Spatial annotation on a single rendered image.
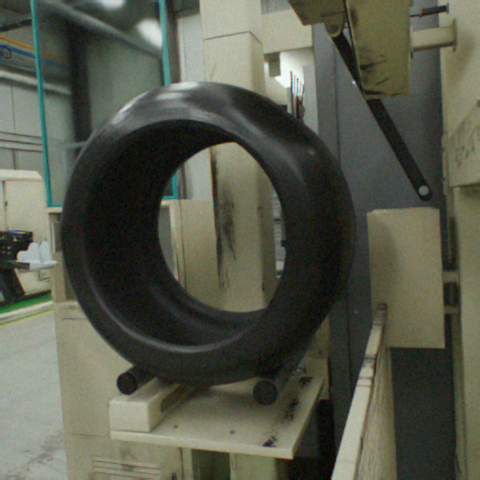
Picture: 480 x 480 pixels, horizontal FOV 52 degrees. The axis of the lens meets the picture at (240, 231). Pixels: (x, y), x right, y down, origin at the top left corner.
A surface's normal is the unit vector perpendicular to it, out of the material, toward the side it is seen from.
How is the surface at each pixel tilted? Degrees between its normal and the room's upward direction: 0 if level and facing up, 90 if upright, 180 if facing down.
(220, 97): 47
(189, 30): 90
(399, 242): 90
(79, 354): 90
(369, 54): 162
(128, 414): 90
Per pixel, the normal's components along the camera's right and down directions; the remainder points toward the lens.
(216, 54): -0.32, 0.07
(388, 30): -0.04, 0.97
